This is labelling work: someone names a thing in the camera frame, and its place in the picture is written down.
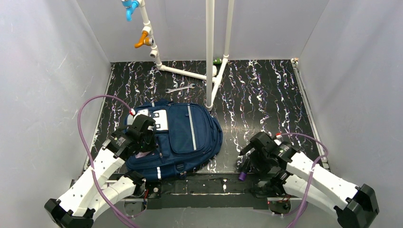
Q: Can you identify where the purple marker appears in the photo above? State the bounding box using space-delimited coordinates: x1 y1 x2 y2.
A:
238 169 248 181

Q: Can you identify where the navy blue student backpack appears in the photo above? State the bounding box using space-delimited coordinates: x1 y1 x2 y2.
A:
125 99 223 181

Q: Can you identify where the pink highlighter pen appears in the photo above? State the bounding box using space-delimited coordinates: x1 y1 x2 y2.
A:
135 152 150 159

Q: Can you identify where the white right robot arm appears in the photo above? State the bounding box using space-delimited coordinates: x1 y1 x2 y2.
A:
239 132 379 228

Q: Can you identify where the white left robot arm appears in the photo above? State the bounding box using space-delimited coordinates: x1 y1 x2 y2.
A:
44 114 157 228

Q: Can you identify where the silver wrench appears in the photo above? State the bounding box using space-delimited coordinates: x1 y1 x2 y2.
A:
165 83 195 94

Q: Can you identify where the orange tap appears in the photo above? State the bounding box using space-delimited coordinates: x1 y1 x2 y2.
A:
134 31 154 48

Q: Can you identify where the green tap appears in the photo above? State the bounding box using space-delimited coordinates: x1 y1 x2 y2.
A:
213 58 222 66

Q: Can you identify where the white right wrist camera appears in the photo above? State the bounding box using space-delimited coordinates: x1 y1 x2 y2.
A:
274 133 283 145

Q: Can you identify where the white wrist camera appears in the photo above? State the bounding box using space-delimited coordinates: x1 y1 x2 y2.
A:
274 133 283 145
128 108 150 118

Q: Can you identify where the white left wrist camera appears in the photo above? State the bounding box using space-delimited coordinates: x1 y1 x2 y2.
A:
128 108 150 118

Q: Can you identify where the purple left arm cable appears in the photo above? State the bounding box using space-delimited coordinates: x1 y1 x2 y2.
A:
77 95 141 228

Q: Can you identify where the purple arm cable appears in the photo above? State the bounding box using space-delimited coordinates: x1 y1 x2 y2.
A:
277 133 329 228
77 95 141 228

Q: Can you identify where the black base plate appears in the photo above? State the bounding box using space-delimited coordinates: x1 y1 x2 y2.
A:
113 171 303 211

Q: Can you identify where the aluminium frame rail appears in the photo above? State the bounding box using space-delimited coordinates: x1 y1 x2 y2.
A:
59 58 360 228

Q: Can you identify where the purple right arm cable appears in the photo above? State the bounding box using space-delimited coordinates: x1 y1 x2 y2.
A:
277 133 329 228

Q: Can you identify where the white PVC pipe frame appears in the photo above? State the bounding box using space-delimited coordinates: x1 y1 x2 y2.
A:
135 0 235 111

